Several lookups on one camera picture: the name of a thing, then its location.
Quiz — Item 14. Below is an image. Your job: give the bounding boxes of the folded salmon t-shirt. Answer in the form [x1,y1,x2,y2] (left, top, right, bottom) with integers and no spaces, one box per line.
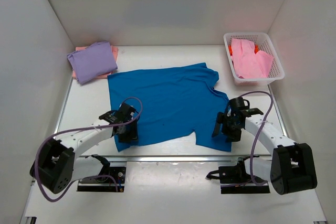
[72,46,119,80]

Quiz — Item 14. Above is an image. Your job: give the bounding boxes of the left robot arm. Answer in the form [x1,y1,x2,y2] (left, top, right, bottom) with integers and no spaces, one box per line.
[29,102,142,194]

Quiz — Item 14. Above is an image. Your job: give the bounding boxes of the white plastic basket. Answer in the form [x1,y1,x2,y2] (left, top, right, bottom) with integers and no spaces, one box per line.
[223,32,285,86]

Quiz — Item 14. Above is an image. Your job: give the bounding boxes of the pink t-shirt in basket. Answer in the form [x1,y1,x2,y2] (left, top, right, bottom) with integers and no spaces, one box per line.
[231,38,274,79]

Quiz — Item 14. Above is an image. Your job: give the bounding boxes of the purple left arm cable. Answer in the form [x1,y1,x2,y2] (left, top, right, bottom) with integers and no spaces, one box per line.
[34,97,144,203]

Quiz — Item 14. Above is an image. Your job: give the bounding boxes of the blue t-shirt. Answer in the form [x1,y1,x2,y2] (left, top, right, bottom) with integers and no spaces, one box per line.
[108,62,232,152]

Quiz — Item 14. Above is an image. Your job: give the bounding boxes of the orange garment in basket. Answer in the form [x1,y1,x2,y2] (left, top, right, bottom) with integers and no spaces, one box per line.
[228,45,259,56]

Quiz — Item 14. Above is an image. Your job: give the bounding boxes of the folded purple t-shirt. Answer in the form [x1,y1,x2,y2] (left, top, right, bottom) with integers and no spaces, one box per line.
[67,41,118,84]

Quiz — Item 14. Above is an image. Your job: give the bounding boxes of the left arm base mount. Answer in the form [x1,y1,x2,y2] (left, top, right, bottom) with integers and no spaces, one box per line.
[74,154,127,193]

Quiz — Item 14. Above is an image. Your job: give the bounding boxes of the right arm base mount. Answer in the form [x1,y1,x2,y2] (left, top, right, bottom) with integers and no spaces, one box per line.
[206,158,270,195]

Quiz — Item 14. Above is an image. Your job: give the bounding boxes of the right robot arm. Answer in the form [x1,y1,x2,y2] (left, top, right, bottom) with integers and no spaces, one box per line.
[206,97,318,195]

